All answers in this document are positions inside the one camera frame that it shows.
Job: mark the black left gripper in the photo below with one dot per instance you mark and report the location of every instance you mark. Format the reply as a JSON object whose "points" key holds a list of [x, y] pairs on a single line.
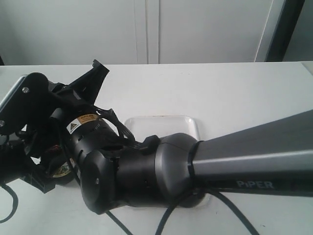
{"points": [[15, 164]]}

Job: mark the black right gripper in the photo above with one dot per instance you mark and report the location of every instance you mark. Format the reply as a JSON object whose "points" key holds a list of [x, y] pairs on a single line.
{"points": [[29, 124]]}

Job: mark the dark soy sauce bottle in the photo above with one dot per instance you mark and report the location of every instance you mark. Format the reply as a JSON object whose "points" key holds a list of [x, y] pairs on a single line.
{"points": [[54, 165]]}

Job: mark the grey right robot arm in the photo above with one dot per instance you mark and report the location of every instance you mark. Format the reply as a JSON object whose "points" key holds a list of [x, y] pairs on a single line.
{"points": [[115, 170]]}

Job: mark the white plastic tray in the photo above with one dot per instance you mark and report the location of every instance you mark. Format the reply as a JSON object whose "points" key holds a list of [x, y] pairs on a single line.
{"points": [[171, 127]]}

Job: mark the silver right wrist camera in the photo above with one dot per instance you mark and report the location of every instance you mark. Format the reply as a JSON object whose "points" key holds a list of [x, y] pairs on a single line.
{"points": [[15, 96]]}

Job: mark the dark vertical post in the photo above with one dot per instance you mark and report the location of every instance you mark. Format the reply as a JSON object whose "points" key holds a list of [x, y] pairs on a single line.
{"points": [[284, 29]]}

